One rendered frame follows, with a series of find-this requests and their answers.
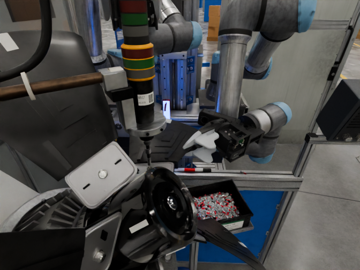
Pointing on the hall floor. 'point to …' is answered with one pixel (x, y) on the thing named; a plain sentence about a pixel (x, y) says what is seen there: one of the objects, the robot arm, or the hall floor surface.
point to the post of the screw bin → (193, 256)
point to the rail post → (277, 225)
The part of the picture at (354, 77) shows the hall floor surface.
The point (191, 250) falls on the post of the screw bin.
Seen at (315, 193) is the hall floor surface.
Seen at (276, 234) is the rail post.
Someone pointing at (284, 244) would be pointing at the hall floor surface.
